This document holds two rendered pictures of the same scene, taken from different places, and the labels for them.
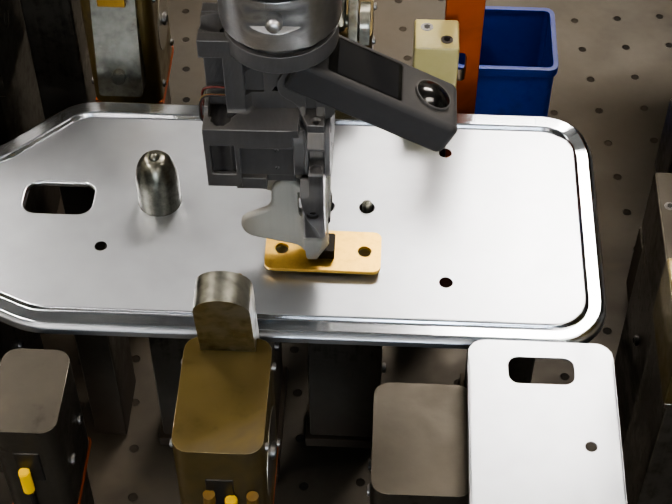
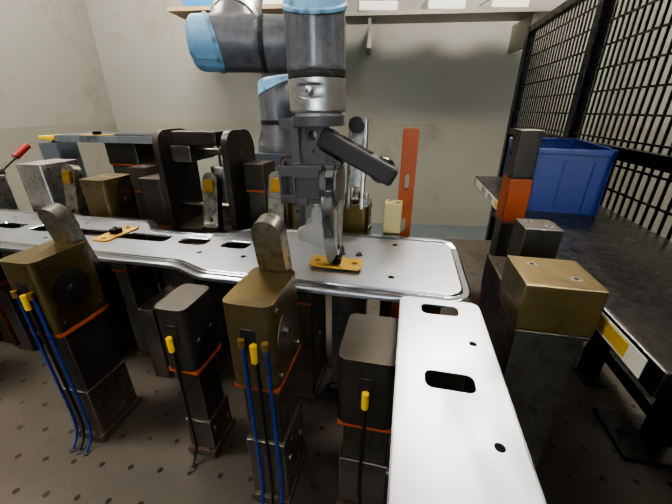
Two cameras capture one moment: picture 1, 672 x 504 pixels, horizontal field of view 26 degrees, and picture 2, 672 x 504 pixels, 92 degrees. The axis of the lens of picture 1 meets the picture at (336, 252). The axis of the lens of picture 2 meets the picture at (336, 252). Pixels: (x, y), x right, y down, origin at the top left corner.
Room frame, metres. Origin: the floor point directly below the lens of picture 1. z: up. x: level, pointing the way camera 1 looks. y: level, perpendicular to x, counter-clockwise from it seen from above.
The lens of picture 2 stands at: (0.22, -0.07, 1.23)
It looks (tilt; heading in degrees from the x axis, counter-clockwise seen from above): 24 degrees down; 9
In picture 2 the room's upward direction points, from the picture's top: straight up
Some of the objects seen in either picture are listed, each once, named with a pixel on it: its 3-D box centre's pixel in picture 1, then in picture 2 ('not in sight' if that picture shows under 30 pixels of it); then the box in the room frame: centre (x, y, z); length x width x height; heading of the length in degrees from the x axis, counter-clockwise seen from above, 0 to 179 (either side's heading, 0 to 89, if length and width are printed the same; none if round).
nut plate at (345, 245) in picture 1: (323, 247); (336, 260); (0.69, 0.01, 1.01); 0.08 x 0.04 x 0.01; 87
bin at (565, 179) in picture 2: not in sight; (546, 170); (1.10, -0.44, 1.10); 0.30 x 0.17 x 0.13; 168
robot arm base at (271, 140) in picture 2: not in sight; (279, 135); (1.36, 0.32, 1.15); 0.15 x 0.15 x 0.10
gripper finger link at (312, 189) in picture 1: (312, 182); (328, 207); (0.66, 0.02, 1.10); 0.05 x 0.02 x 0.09; 177
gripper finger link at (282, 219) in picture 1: (284, 223); (316, 235); (0.67, 0.04, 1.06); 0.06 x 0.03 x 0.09; 87
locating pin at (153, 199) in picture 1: (158, 185); not in sight; (0.74, 0.13, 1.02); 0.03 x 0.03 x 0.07
